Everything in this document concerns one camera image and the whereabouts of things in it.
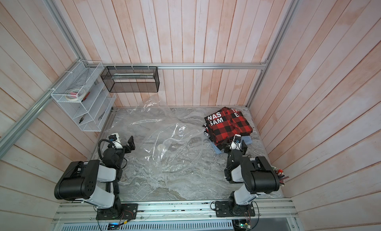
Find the green cup with pens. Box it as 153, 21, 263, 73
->
272, 167, 289, 185

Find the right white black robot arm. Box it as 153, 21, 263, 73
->
224, 137, 280, 208

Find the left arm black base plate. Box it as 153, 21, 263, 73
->
96, 203, 139, 221

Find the grey black plaid shirt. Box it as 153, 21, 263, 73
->
204, 126, 226, 150

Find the clear plastic vacuum bag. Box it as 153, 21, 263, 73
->
104, 95, 224, 199

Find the black wire mesh basket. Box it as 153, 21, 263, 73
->
101, 66, 160, 93

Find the aluminium frame rail right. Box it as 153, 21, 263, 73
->
244, 0, 300, 108

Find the red black plaid shirt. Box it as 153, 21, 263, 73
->
204, 107, 253, 145
204, 121, 236, 143

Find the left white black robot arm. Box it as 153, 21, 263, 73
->
54, 133, 136, 210

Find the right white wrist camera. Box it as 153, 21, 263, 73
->
230, 134, 242, 150

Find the aluminium frame rail back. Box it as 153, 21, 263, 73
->
86, 62, 267, 70

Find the light blue shirt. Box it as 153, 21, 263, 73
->
211, 136, 253, 155

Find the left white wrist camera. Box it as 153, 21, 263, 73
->
108, 133, 123, 149

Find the aluminium frame rail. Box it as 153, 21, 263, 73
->
1, 59, 82, 159
86, 62, 267, 70
244, 0, 300, 108

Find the white wire mesh shelf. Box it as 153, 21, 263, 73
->
51, 60, 116, 132

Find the tape roll in shelf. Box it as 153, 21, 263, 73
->
64, 88, 85, 102

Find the aluminium frame rail left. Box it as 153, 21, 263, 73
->
1, 59, 82, 159

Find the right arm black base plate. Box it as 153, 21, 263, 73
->
214, 201, 256, 218

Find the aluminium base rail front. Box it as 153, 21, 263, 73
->
52, 198, 298, 225

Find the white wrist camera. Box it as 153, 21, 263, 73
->
108, 133, 123, 149
230, 134, 242, 150

